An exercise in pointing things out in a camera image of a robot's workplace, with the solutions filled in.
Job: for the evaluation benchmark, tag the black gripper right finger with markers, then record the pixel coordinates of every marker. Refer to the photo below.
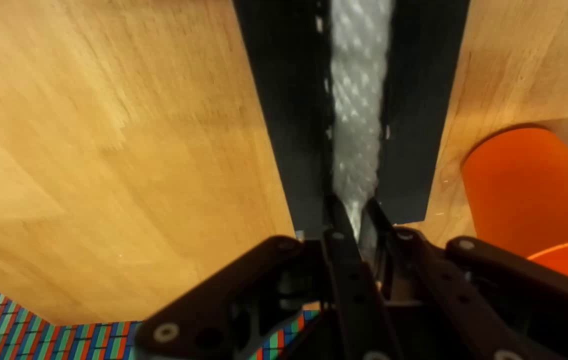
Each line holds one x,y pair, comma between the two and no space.
470,306

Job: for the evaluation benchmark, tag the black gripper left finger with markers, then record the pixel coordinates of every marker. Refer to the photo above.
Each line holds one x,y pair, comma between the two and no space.
310,313

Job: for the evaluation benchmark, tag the orange plastic cup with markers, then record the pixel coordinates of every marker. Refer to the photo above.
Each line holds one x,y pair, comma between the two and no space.
530,187

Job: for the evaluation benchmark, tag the long black rail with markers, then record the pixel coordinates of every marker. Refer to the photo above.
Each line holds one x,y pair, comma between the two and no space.
285,100

